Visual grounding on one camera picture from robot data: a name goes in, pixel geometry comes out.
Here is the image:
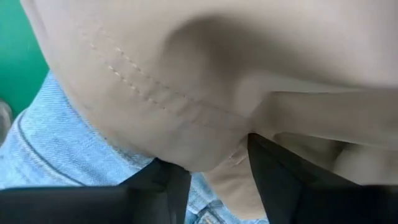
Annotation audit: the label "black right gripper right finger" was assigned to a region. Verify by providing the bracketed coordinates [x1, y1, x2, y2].
[248, 133, 398, 224]

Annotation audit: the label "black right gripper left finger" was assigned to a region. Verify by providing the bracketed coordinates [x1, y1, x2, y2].
[0, 157, 192, 224]

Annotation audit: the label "light blue denim jeans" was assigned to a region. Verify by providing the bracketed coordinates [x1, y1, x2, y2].
[0, 71, 270, 224]

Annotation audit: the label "beige garment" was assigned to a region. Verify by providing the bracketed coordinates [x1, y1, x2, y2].
[20, 0, 398, 220]

